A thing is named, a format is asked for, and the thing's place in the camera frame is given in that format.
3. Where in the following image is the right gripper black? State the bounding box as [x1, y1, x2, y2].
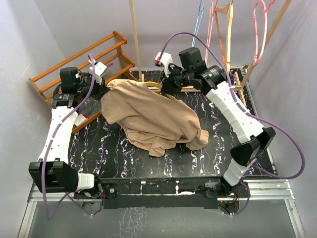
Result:
[159, 65, 193, 97]

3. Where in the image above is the gold yellow hanger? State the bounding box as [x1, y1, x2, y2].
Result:
[144, 81, 178, 103]

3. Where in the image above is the beige t shirt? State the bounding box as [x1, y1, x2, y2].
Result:
[101, 79, 209, 157]

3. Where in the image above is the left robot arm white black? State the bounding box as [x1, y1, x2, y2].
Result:
[28, 62, 108, 198]

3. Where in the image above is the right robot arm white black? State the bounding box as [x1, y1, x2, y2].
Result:
[155, 47, 276, 197]

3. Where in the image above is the pink thick plastic hanger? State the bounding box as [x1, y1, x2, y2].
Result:
[252, 0, 277, 67]

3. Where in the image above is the wooden hanger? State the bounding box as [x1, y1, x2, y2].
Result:
[214, 2, 234, 72]

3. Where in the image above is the white red small box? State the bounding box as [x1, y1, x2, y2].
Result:
[74, 114, 88, 127]

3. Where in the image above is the orange wooden shelf rack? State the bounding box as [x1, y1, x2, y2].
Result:
[28, 30, 141, 134]

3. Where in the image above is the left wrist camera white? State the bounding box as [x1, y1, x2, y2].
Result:
[94, 62, 107, 85]

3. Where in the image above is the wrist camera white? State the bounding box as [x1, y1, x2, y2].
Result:
[94, 62, 107, 85]
[155, 52, 173, 77]

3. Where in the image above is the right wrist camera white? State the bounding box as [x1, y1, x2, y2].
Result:
[155, 52, 173, 77]

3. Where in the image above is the wooden clothes rack frame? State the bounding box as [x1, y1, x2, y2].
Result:
[129, 0, 291, 104]

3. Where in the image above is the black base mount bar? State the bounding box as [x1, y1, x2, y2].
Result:
[75, 177, 250, 209]

